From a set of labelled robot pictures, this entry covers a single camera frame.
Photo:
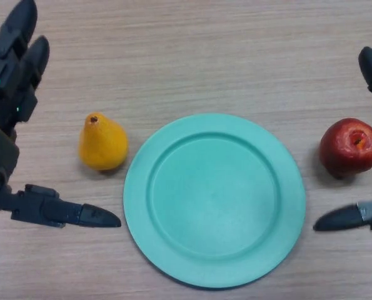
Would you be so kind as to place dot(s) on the red apple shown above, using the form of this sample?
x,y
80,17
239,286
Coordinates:
x,y
348,147

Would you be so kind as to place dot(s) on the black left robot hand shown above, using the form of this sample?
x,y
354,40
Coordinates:
x,y
4,87

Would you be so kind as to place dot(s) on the green round plate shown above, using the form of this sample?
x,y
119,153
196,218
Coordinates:
x,y
214,200

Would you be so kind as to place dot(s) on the yellow pear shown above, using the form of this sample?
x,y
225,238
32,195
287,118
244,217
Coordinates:
x,y
103,147

